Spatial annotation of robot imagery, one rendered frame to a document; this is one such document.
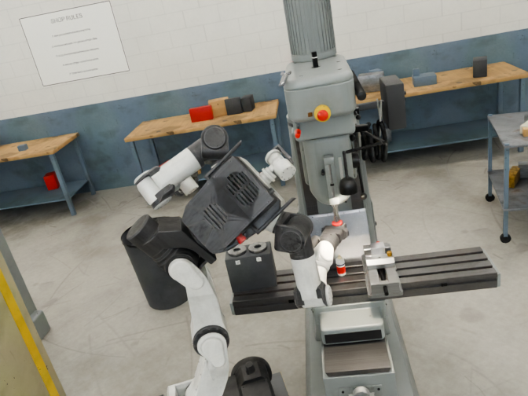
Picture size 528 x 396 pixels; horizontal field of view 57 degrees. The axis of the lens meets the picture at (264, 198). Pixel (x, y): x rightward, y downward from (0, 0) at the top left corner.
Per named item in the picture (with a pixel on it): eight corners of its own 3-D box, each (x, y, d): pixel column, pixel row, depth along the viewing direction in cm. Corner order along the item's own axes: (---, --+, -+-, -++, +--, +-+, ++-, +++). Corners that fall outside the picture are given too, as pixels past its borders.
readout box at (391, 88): (409, 127, 223) (406, 82, 215) (389, 130, 224) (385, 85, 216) (401, 116, 241) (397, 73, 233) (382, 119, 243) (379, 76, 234)
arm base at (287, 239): (295, 262, 169) (309, 236, 164) (262, 246, 171) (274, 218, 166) (305, 246, 182) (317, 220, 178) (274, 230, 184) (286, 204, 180)
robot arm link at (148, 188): (173, 200, 195) (144, 214, 177) (157, 180, 195) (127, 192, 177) (189, 185, 190) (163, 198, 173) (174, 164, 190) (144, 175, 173)
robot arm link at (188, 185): (185, 199, 210) (183, 196, 198) (170, 179, 210) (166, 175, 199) (206, 183, 211) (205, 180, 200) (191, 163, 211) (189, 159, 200)
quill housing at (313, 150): (359, 203, 209) (351, 131, 196) (311, 210, 211) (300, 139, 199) (355, 185, 226) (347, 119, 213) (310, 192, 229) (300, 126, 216)
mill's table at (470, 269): (502, 287, 218) (503, 272, 214) (230, 316, 235) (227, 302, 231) (485, 259, 239) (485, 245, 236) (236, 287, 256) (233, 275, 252)
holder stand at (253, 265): (277, 286, 236) (269, 251, 228) (232, 293, 238) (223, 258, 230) (276, 273, 247) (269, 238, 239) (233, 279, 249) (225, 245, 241)
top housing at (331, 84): (358, 115, 180) (353, 71, 174) (288, 126, 183) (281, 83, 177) (347, 88, 223) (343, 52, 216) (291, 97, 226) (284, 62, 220)
